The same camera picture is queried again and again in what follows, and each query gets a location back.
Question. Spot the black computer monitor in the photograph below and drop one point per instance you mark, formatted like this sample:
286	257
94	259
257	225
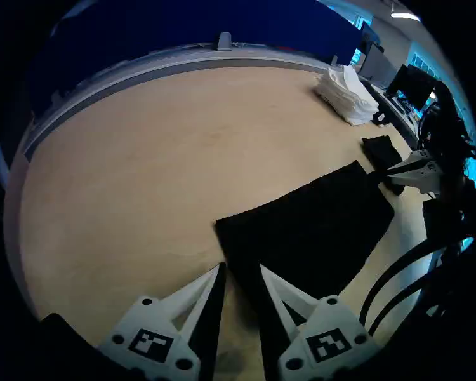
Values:
377	63
410	85

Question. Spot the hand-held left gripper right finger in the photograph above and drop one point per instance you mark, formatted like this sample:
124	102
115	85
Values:
325	321

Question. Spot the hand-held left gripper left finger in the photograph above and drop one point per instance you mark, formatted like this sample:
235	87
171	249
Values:
158	317

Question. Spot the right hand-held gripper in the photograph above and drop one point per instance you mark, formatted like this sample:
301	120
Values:
454	151

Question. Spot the stack of black towels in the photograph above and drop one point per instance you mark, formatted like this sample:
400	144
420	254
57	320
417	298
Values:
380	151

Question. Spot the blue desk screen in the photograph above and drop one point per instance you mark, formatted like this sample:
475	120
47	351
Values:
182	28

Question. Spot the stack of white towels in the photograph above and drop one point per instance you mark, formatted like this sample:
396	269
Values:
347	97

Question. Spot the black towel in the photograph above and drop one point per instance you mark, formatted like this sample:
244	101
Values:
309	226

